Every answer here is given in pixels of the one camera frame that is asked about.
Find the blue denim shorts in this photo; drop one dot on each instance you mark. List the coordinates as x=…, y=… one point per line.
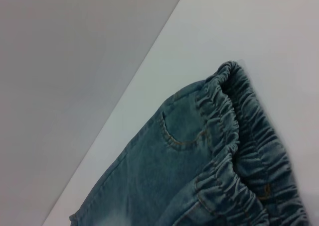
x=199, y=161

